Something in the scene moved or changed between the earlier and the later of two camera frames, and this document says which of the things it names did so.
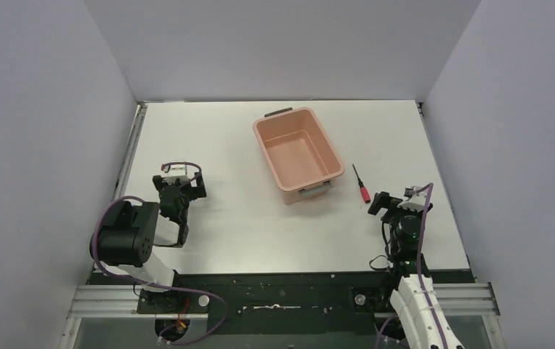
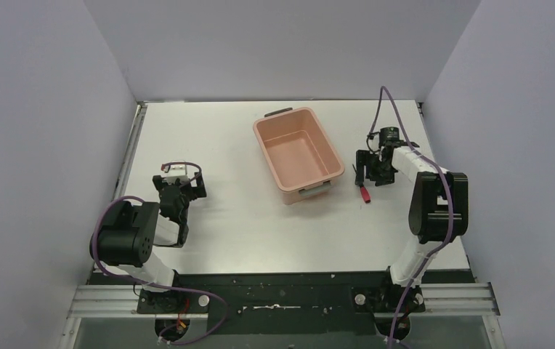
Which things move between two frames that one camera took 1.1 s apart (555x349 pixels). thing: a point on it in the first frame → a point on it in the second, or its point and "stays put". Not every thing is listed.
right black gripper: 381,201 → 362,158
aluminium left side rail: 120,186 stays put
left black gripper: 178,191 stays put
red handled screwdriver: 363,190 stays put
